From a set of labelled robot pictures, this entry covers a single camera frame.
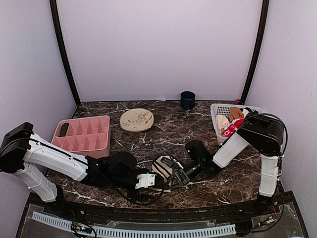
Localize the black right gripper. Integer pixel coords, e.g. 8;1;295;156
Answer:
163;159;203;190

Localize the cream underwear with navy trim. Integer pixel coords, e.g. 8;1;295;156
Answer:
152;156;174;183

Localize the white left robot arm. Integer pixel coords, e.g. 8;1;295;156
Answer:
0;122;166;216

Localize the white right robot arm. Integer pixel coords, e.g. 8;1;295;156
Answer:
166;113;288;215

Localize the pink divided organizer box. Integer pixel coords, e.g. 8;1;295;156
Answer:
51;116;110;159

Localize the beige garment in basket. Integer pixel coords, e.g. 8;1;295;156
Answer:
216;115;231;134

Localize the red garment in basket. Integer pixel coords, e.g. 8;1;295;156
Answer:
220;119;245;137

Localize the white plastic laundry basket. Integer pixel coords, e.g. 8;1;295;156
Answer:
210;103;265;146

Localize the black rolled item in organizer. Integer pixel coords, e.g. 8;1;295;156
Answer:
59;122;69;137

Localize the brown garment in basket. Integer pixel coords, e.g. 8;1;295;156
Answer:
228;107;245;122

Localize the bird pattern ceramic plate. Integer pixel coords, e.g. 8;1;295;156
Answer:
119;108;155;132

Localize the dark blue mug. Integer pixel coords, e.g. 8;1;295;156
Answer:
180;91;196;110

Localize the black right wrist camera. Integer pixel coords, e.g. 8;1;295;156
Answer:
185;140;211;163

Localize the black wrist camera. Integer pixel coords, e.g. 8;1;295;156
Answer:
108;152;137;175
185;140;211;163

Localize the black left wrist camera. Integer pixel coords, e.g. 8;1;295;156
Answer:
108;152;137;175

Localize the grey slotted cable duct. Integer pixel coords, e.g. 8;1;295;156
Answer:
31;211;237;238

